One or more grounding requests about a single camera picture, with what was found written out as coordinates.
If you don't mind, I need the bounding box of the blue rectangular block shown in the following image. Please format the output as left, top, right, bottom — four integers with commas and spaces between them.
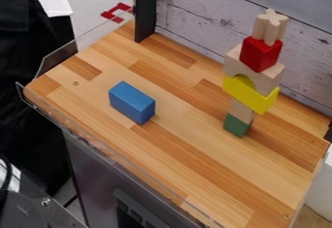
107, 81, 157, 126

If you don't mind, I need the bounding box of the green block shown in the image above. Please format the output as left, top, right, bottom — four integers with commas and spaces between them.
221, 113, 254, 139

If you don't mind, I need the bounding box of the small beige wooden block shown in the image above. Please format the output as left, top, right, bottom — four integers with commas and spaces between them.
226, 98, 258, 125

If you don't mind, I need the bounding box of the yellow block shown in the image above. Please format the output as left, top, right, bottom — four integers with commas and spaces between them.
221, 74, 282, 116

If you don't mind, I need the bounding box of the red cube block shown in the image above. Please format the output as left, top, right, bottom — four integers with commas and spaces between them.
238, 36, 284, 74

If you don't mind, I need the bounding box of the beige wooden arch block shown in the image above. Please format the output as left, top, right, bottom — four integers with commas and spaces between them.
222, 43, 287, 97

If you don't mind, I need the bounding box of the beige wooden plus block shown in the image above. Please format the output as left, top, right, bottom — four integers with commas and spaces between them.
249, 8, 291, 48

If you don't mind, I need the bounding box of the grey metal cabinet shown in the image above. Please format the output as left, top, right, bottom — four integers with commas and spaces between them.
62, 130, 206, 228

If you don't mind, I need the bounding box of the black upright post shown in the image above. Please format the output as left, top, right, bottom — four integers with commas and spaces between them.
133, 0, 160, 44

